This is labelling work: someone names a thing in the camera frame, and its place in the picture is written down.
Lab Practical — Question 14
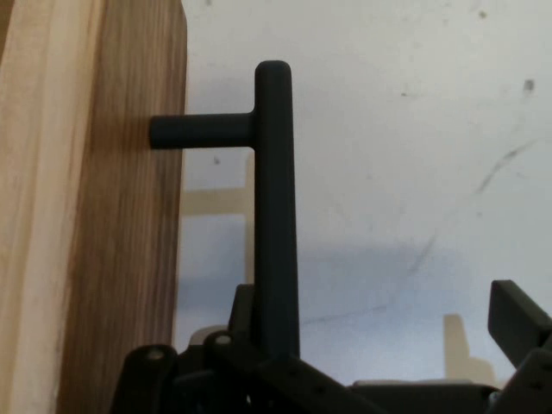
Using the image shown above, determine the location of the wooden drawer with black handle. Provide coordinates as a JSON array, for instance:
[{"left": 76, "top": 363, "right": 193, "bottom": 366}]
[{"left": 0, "top": 0, "right": 301, "bottom": 414}]

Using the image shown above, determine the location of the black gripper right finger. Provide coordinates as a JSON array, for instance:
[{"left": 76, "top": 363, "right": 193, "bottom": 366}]
[{"left": 488, "top": 279, "right": 552, "bottom": 414}]

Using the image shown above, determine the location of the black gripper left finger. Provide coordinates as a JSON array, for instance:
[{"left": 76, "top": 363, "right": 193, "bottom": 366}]
[{"left": 110, "top": 283, "right": 390, "bottom": 414}]

